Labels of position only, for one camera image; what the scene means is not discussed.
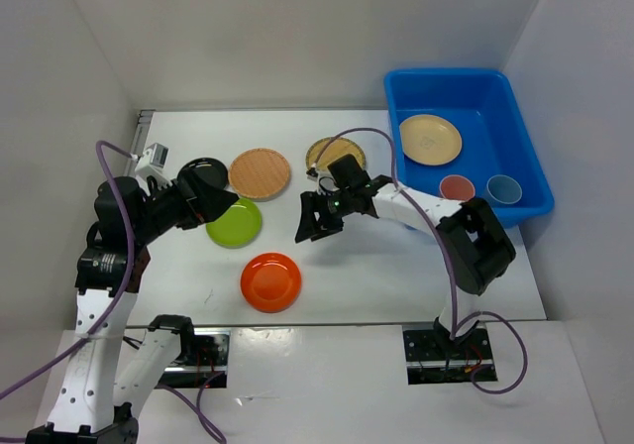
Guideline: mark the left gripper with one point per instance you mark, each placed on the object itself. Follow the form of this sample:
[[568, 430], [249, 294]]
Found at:
[[210, 200]]

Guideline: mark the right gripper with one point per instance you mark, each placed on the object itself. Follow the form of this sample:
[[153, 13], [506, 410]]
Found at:
[[308, 225]]

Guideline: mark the orange round plate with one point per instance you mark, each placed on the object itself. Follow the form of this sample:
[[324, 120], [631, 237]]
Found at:
[[270, 282]]

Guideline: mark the beige round plate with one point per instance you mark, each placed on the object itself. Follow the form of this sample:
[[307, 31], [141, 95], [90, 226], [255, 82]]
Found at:
[[430, 140]]

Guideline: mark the pink plastic cup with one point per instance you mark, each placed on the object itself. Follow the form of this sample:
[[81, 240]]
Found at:
[[456, 187]]

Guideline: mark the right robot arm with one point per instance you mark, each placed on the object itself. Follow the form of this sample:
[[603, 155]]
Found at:
[[474, 246]]

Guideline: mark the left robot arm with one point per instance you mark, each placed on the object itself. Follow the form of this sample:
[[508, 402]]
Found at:
[[96, 403]]

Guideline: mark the blue plastic bin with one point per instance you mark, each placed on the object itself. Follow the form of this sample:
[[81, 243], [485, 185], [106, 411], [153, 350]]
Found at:
[[481, 104]]

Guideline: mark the black round plate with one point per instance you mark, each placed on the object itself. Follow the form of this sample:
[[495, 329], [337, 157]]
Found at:
[[210, 166]]

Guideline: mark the green round plate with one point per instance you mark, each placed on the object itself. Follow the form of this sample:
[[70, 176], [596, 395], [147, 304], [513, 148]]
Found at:
[[238, 226]]

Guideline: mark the light brown woven plate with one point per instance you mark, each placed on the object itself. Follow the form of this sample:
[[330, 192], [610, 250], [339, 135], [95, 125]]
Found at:
[[259, 174]]

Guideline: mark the bamboo pattern round plate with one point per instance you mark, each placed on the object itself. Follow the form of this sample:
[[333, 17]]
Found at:
[[322, 153]]

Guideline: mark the blue plastic cup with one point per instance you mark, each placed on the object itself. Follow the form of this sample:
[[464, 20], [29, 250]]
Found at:
[[503, 190]]

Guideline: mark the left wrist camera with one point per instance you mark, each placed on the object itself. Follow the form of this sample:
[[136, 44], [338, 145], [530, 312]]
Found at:
[[151, 161]]

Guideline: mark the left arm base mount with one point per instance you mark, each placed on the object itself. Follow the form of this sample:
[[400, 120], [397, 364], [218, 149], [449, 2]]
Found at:
[[206, 364]]

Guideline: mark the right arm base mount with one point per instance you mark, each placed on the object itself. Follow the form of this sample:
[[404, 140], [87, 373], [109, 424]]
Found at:
[[429, 363]]

